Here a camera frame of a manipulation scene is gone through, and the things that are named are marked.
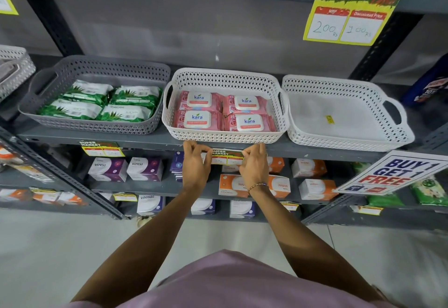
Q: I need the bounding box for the person's left hand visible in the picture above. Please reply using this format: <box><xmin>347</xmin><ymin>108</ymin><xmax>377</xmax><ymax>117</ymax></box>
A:
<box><xmin>182</xmin><ymin>140</ymin><xmax>213</xmax><ymax>191</ymax></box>

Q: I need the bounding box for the person's right hand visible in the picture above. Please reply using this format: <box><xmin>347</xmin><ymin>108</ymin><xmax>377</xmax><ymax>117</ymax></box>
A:
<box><xmin>239</xmin><ymin>143</ymin><xmax>270</xmax><ymax>191</ymax></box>

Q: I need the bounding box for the yellow green shelf price label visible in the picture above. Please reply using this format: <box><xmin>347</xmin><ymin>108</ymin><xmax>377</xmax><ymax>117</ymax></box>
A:
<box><xmin>79</xmin><ymin>140</ymin><xmax>125</xmax><ymax>158</ymax></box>
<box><xmin>201</xmin><ymin>148</ymin><xmax>245</xmax><ymax>166</ymax></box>

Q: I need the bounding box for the person's right forearm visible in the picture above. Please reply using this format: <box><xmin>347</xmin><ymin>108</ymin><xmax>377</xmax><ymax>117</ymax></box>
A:
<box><xmin>248</xmin><ymin>184</ymin><xmax>383</xmax><ymax>302</ymax></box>

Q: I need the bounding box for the person's left forearm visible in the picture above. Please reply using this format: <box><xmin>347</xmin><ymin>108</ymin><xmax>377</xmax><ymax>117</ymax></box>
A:
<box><xmin>72</xmin><ymin>183</ymin><xmax>205</xmax><ymax>303</ymax></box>

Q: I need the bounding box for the wide orange white box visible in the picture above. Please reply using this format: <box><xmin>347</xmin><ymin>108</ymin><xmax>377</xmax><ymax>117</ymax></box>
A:
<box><xmin>219</xmin><ymin>174</ymin><xmax>291</xmax><ymax>200</ymax></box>

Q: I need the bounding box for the stack of blue packets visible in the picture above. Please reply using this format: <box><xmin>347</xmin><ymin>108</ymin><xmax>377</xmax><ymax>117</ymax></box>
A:
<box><xmin>170</xmin><ymin>151</ymin><xmax>185</xmax><ymax>182</ymax></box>

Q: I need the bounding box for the small orange box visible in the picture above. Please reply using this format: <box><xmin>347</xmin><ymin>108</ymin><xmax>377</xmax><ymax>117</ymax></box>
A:
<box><xmin>267</xmin><ymin>157</ymin><xmax>285</xmax><ymax>174</ymax></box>

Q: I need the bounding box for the pink wipes packet white lid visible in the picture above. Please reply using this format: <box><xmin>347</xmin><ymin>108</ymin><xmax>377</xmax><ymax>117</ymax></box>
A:
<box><xmin>178</xmin><ymin>91</ymin><xmax>223</xmax><ymax>112</ymax></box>
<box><xmin>224</xmin><ymin>113</ymin><xmax>278</xmax><ymax>133</ymax></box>
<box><xmin>223</xmin><ymin>94</ymin><xmax>268</xmax><ymax>116</ymax></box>
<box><xmin>173</xmin><ymin>110</ymin><xmax>224</xmax><ymax>131</ymax></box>

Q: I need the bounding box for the white orange tissue box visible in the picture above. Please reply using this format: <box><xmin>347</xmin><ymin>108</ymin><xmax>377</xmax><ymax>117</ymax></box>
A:
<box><xmin>298</xmin><ymin>179</ymin><xmax>339</xmax><ymax>202</ymax></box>
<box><xmin>291</xmin><ymin>159</ymin><xmax>328</xmax><ymax>179</ymax></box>

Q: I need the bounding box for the green white wipes packet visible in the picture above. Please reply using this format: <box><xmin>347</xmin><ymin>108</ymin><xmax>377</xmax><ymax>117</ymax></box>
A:
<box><xmin>61</xmin><ymin>80</ymin><xmax>114</xmax><ymax>106</ymax></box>
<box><xmin>96</xmin><ymin>104</ymin><xmax>153</xmax><ymax>123</ymax></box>
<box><xmin>38</xmin><ymin>99</ymin><xmax>103</xmax><ymax>120</ymax></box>
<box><xmin>109</xmin><ymin>85</ymin><xmax>162</xmax><ymax>108</ymax></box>

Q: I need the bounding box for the pink shirt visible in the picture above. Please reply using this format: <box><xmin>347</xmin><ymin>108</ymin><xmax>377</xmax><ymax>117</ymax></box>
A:
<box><xmin>65</xmin><ymin>250</ymin><xmax>398</xmax><ymax>308</ymax></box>

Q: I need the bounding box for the orange white packet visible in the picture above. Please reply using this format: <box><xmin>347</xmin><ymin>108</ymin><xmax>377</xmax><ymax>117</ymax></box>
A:
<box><xmin>0</xmin><ymin>144</ymin><xmax>20</xmax><ymax>165</ymax></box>
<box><xmin>31</xmin><ymin>190</ymin><xmax>61</xmax><ymax>205</ymax></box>
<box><xmin>0</xmin><ymin>189</ymin><xmax>33</xmax><ymax>202</ymax></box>
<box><xmin>57</xmin><ymin>192</ymin><xmax>87</xmax><ymax>207</ymax></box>

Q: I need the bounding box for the grey metal shelf rack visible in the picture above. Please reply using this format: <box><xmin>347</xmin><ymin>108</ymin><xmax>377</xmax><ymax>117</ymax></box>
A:
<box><xmin>0</xmin><ymin>0</ymin><xmax>448</xmax><ymax>231</ymax></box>

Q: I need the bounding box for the white promotional offer sign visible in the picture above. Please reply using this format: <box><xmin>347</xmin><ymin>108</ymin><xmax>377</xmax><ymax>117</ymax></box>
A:
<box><xmin>333</xmin><ymin>150</ymin><xmax>448</xmax><ymax>196</ymax></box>

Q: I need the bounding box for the grey perforated plastic basket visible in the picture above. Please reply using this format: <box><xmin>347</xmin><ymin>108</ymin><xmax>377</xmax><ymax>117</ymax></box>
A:
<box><xmin>18</xmin><ymin>55</ymin><xmax>171</xmax><ymax>135</ymax></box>

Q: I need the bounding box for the large yellow green price sign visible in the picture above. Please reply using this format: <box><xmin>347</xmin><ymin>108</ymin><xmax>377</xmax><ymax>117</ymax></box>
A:
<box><xmin>303</xmin><ymin>0</ymin><xmax>411</xmax><ymax>46</ymax></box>

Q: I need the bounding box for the green white snack packet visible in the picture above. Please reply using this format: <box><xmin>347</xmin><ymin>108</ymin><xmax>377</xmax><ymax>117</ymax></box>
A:
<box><xmin>410</xmin><ymin>176</ymin><xmax>448</xmax><ymax>207</ymax></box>

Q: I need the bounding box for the dark blue packet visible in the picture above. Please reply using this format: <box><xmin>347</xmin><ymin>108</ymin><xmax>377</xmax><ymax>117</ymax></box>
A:
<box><xmin>400</xmin><ymin>53</ymin><xmax>448</xmax><ymax>109</ymax></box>

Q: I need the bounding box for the grey folded item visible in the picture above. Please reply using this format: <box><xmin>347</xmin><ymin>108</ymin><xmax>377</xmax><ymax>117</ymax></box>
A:
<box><xmin>0</xmin><ymin>61</ymin><xmax>20</xmax><ymax>86</ymax></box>

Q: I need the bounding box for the white perforated basket with handles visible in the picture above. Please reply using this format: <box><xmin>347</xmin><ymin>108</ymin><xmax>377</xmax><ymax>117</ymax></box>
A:
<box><xmin>281</xmin><ymin>74</ymin><xmax>416</xmax><ymax>152</ymax></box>
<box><xmin>162</xmin><ymin>68</ymin><xmax>290</xmax><ymax>144</ymax></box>
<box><xmin>0</xmin><ymin>45</ymin><xmax>36</xmax><ymax>102</ymax></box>

